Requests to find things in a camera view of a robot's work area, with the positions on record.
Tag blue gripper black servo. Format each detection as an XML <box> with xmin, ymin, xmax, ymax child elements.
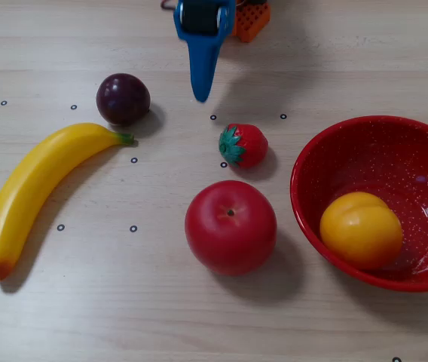
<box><xmin>173</xmin><ymin>0</ymin><xmax>237</xmax><ymax>103</ymax></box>

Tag yellow orange peach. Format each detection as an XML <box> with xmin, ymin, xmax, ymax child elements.
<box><xmin>319</xmin><ymin>191</ymin><xmax>404</xmax><ymax>271</ymax></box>

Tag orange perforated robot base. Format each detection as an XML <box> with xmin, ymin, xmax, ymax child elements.
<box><xmin>231</xmin><ymin>0</ymin><xmax>272</xmax><ymax>44</ymax></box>

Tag red speckled bowl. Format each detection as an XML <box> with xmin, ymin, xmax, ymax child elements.
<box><xmin>290</xmin><ymin>115</ymin><xmax>428</xmax><ymax>293</ymax></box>

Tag dark purple plum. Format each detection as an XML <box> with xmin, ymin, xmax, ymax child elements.
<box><xmin>96</xmin><ymin>72</ymin><xmax>151</xmax><ymax>127</ymax></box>

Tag red strawberry green leaves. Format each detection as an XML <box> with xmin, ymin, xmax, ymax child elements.
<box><xmin>219</xmin><ymin>123</ymin><xmax>269</xmax><ymax>170</ymax></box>

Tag red plastic apple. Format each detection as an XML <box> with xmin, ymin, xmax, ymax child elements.
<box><xmin>184</xmin><ymin>179</ymin><xmax>278</xmax><ymax>277</ymax></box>

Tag yellow plastic banana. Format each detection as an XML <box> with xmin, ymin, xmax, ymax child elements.
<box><xmin>0</xmin><ymin>122</ymin><xmax>135</xmax><ymax>282</ymax></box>

